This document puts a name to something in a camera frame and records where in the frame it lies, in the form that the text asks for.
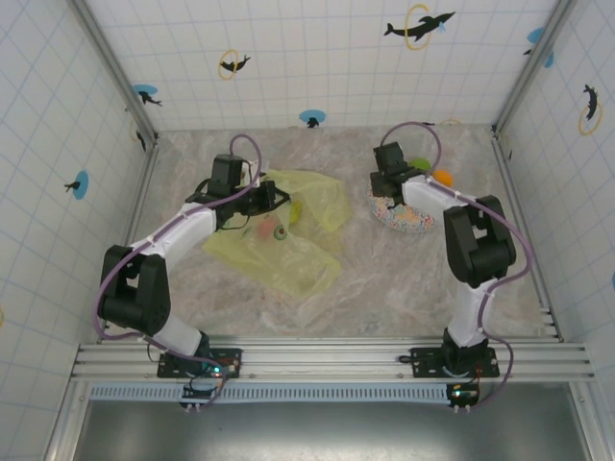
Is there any yellow avocado print plastic bag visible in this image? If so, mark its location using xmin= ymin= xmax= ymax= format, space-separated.
xmin=201 ymin=167 xmax=355 ymax=298

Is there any colourful patterned plate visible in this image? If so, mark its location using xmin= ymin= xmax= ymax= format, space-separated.
xmin=367 ymin=184 xmax=436 ymax=236

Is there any small black controller board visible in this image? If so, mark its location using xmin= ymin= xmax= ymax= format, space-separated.
xmin=445 ymin=381 xmax=481 ymax=414
xmin=180 ymin=381 xmax=217 ymax=413

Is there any blue circle fish sticker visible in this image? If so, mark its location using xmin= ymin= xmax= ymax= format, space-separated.
xmin=522 ymin=26 xmax=556 ymax=69

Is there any grey steel sheet panel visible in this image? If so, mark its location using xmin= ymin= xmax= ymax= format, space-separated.
xmin=79 ymin=400 xmax=595 ymax=461

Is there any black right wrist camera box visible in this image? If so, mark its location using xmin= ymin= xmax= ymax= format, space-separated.
xmin=373 ymin=142 xmax=410 ymax=170

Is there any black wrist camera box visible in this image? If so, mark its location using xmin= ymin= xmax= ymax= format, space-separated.
xmin=209 ymin=153 xmax=245 ymax=196
xmin=373 ymin=142 xmax=410 ymax=170

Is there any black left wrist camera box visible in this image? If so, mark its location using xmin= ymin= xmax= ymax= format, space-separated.
xmin=209 ymin=153 xmax=245 ymax=196

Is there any aluminium side rail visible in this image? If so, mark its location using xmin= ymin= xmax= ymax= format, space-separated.
xmin=122 ymin=138 xmax=162 ymax=251
xmin=490 ymin=128 xmax=564 ymax=343

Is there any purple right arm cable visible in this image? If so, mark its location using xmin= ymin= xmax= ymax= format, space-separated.
xmin=379 ymin=120 xmax=533 ymax=413

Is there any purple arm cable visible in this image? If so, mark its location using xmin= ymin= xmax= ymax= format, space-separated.
xmin=93 ymin=133 xmax=265 ymax=409
xmin=379 ymin=120 xmax=533 ymax=413

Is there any large dolphin ring sticker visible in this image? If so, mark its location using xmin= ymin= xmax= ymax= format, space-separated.
xmin=382 ymin=3 xmax=457 ymax=52

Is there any aluminium rail beam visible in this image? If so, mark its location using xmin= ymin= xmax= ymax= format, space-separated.
xmin=70 ymin=334 xmax=593 ymax=384

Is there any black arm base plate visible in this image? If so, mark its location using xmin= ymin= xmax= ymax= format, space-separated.
xmin=409 ymin=346 xmax=501 ymax=379
xmin=157 ymin=346 xmax=244 ymax=380

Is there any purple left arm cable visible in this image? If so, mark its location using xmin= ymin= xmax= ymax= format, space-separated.
xmin=93 ymin=133 xmax=265 ymax=409

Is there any aluminium frame post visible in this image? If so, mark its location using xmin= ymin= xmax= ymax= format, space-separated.
xmin=492 ymin=0 xmax=577 ymax=138
xmin=70 ymin=0 xmax=160 ymax=148

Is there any white slotted cable duct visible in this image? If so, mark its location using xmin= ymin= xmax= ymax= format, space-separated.
xmin=88 ymin=382 xmax=455 ymax=403

